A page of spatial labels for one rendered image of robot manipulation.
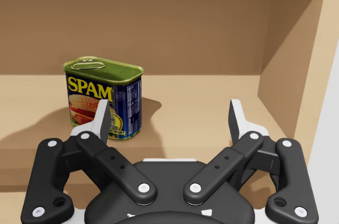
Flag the green and blue rectangular can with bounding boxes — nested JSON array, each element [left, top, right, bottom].
[[61, 55, 145, 140]]

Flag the pale wooden shelf unit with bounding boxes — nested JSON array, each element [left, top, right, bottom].
[[0, 0, 339, 209]]

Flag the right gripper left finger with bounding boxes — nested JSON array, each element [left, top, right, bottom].
[[20, 98, 158, 221]]

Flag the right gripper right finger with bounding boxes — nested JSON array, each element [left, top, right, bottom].
[[183, 98, 319, 222]]

